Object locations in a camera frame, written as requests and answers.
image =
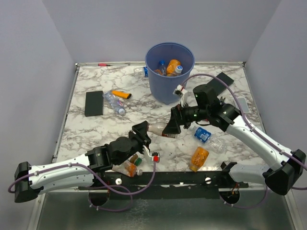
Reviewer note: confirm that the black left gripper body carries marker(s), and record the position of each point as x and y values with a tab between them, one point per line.
138	142

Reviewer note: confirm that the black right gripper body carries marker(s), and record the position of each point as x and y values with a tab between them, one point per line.
190	114

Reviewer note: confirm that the red cap tea bottle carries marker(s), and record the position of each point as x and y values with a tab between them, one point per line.
157	128

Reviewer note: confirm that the orange bottle front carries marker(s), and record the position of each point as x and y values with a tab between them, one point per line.
198	159

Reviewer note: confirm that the blue label water bottle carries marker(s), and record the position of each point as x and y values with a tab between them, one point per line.
208	140

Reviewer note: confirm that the clear bottle white cap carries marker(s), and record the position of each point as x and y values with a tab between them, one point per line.
177	71

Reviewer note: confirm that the small orange juice bottle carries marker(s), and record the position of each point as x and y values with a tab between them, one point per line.
172	66

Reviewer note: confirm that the large crushed orange-label bottle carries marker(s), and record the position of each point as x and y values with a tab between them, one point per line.
158	71

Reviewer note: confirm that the blue cap Pepsi bottle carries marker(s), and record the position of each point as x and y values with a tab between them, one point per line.
162	67

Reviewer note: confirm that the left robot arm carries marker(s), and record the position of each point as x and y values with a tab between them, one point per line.
30	180

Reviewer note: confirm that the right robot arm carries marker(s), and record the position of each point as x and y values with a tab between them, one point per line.
283	165

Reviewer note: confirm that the blue plastic bin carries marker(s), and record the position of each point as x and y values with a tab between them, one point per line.
162	87

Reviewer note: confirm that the green cap bottle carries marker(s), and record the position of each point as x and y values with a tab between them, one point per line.
136	160

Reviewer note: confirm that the orange bottle white cap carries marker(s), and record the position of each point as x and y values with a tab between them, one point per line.
128	169

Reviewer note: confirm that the small clear crushed bottle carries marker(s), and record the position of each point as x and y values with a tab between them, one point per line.
114	102

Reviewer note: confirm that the black box right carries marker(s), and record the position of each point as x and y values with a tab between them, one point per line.
218	86

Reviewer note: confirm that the black box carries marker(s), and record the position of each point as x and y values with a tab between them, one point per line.
218	86
94	103

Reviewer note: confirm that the orange utility knife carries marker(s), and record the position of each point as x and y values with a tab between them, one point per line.
122	94

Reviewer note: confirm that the black box left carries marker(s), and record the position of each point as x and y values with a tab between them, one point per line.
94	103

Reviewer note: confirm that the smartphone grey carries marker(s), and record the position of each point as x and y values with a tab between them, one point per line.
244	105

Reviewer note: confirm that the red marker pen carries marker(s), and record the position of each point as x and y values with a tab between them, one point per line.
103	65

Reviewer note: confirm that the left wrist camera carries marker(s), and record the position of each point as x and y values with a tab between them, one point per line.
150	157

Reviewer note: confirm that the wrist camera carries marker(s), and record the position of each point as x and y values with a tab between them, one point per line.
182	93
150	157

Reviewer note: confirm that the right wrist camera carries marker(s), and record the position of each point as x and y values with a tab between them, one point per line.
182	93

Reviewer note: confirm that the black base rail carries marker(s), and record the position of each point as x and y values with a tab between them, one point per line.
174	185

